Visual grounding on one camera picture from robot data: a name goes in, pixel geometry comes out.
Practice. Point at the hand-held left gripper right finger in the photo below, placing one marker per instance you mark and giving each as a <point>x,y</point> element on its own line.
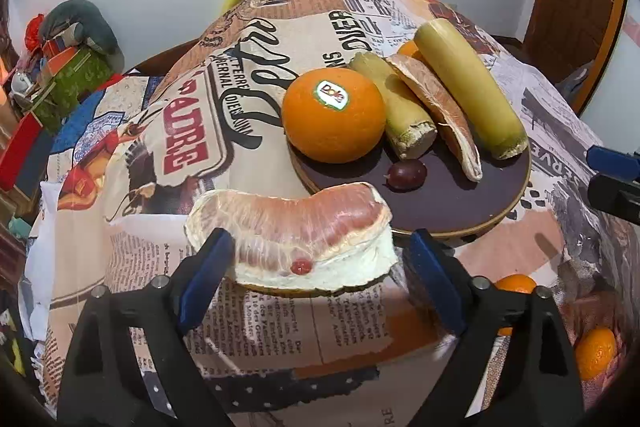
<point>432,277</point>

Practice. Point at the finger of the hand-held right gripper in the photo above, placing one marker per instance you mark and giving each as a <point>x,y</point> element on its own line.
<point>617,202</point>
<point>612,161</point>

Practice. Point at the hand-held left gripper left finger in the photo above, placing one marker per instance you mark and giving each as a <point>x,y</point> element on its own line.
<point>207,277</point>

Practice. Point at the dark round plate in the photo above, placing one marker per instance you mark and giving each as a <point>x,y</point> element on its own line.
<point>450,202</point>

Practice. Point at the pomelo segment with white pith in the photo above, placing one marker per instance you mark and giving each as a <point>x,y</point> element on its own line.
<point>300,227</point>

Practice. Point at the dark red grape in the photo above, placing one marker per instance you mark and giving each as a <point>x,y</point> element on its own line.
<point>407,174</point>

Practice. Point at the pomelo segment with beige membrane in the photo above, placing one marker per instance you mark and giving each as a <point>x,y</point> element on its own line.
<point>445,122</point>

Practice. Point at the long yellow-green sugarcane piece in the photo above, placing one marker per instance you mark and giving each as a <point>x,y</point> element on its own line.
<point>465,82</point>

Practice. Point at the short yellow-green sugarcane piece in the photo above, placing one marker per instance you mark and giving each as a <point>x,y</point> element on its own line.
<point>395,107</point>

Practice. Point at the orange with sticker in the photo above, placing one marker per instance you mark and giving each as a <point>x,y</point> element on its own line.
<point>325,132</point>
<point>409,50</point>

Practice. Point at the printed newspaper-pattern tablecloth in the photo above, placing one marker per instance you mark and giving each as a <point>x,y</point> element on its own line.
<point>150,227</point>

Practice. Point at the small mandarin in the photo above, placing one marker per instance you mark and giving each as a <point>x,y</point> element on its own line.
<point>595,352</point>
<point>517,283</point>

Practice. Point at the white wardrobe sliding door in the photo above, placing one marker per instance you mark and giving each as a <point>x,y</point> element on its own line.
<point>630,72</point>

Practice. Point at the dark wooden footboard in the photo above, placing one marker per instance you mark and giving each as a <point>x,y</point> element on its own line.
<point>150,64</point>

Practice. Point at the red box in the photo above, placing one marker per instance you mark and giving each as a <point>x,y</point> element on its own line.
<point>20,152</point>

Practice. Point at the orange cardboard box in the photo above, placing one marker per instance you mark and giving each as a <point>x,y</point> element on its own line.
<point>60,54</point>

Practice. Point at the red plastic bag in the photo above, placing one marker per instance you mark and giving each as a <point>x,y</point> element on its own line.
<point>34,32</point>

